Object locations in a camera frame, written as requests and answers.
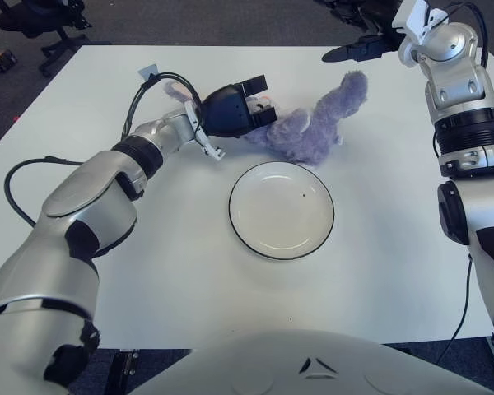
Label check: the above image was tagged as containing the black metal bracket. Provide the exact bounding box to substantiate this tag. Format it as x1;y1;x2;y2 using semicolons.
106;348;141;390

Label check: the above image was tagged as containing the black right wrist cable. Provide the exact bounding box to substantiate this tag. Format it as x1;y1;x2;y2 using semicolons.
444;0;491;69

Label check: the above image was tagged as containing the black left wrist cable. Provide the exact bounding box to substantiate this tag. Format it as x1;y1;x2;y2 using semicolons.
121;72;209;139

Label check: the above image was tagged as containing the black left elbow cable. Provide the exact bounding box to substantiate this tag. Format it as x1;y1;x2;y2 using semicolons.
3;155;83;227

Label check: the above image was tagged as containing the white plate black rim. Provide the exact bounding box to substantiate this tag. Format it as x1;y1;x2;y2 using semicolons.
228;161;336;261

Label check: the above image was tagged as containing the small pale cable label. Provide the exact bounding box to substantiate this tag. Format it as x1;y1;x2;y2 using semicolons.
137;63;160;80

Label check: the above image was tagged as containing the black right elbow cable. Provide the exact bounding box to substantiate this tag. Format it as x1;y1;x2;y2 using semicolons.
436;254;475;374

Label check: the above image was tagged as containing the black office chair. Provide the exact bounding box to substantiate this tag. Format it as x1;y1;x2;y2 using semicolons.
0;0;112;79

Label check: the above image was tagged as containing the black elbow cable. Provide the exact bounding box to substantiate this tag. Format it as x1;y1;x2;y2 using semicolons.
3;155;83;227
436;254;475;374

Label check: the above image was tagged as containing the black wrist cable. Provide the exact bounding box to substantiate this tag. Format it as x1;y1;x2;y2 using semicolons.
121;72;209;139
444;0;491;69

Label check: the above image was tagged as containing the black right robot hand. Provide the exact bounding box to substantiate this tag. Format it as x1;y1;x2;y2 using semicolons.
315;0;400;63

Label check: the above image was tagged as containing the silver robot torso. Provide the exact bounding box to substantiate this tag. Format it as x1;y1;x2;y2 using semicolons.
131;328;491;395

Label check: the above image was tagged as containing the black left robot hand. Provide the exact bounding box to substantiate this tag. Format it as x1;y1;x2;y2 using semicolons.
199;73;277;140

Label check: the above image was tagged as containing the purple plush bunny doll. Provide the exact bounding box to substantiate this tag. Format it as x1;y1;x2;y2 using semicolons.
160;70;371;168

